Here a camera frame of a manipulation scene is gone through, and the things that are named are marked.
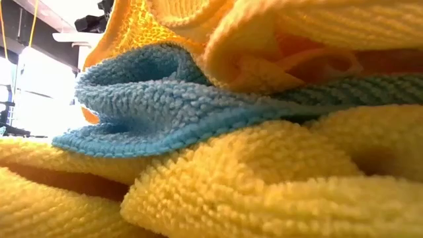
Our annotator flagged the yellow microfiber towel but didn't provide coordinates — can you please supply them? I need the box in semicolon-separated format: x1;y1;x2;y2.
81;0;423;126
0;104;423;238

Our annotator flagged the yellow cable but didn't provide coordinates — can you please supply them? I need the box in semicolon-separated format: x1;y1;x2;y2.
28;0;39;48

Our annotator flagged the light blue microfiber towel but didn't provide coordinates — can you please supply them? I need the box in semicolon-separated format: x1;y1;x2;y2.
51;42;423;159

